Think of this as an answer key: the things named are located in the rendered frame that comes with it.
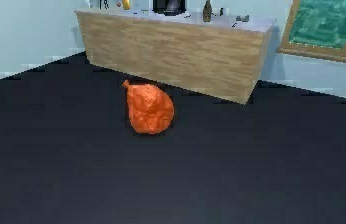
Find orange lumpy bag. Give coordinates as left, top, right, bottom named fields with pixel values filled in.
left=121, top=79, right=175, bottom=136

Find wooden counter with pale top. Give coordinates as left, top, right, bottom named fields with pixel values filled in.
left=74, top=7, right=278, bottom=106

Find black microwave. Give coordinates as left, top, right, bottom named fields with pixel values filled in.
left=152, top=0, right=187, bottom=17

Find brown bottle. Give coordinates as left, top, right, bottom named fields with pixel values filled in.
left=202, top=0, right=213, bottom=23

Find wooden framed window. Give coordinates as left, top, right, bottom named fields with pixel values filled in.
left=277, top=0, right=346, bottom=64

